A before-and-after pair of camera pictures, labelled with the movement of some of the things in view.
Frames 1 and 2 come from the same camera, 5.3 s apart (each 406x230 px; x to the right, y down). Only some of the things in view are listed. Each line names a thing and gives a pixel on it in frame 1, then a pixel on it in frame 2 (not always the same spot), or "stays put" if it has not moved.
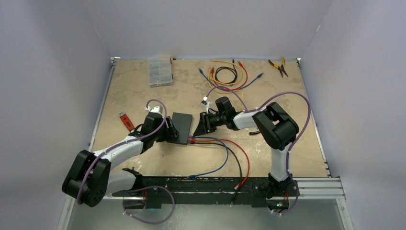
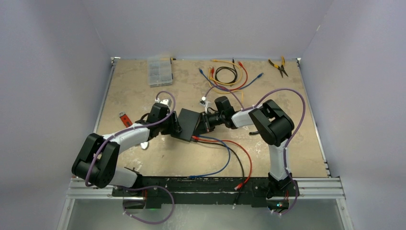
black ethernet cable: [234, 69] stays put
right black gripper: [204, 126] stays put
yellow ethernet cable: [220, 92] stays put
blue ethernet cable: [219, 168] → [222, 172]
